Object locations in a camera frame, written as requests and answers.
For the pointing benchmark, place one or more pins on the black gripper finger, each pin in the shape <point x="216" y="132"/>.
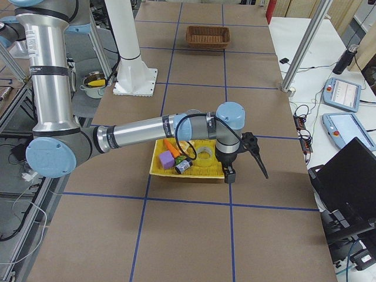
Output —
<point x="261" y="165"/>

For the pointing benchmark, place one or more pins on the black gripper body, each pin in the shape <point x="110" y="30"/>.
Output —
<point x="225" y="159"/>

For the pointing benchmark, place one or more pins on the yellow tape roll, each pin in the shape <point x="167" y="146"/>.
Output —
<point x="205" y="156"/>

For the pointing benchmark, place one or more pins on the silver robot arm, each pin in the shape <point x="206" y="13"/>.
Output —
<point x="11" y="31"/>
<point x="60" y="144"/>

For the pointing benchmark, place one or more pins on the yellow woven basket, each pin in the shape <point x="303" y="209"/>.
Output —
<point x="213" y="172"/>

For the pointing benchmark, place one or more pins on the brown wicker basket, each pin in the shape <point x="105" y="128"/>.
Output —
<point x="208" y="37"/>

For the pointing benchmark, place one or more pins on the toy croissant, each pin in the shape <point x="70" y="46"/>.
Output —
<point x="187" y="147"/>

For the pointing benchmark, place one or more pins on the small dark labelled jar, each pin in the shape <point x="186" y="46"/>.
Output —
<point x="183" y="166"/>

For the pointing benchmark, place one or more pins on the orange toy carrot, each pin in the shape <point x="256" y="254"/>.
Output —
<point x="175" y="153"/>

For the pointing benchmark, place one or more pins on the purple foam cube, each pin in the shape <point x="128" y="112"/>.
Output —
<point x="167" y="160"/>

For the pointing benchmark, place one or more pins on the small black desk device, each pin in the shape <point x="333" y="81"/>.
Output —
<point x="284" y="60"/>

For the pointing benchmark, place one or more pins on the near teach pendant tablet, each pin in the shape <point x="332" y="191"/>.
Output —
<point x="343" y="127"/>

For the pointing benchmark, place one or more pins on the teach pendant tablet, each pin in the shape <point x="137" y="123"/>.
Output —
<point x="343" y="127"/>
<point x="342" y="94"/>

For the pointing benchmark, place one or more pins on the far teach pendant tablet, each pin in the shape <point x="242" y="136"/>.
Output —
<point x="342" y="94"/>

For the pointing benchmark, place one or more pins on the black water bottle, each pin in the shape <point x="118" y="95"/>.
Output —
<point x="345" y="59"/>

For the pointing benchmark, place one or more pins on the white enamel pot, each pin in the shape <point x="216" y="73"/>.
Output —
<point x="94" y="84"/>

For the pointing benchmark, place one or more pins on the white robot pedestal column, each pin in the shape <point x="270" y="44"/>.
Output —
<point x="134" y="78"/>

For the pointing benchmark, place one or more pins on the aluminium frame post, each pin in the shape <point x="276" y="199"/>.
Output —
<point x="304" y="45"/>

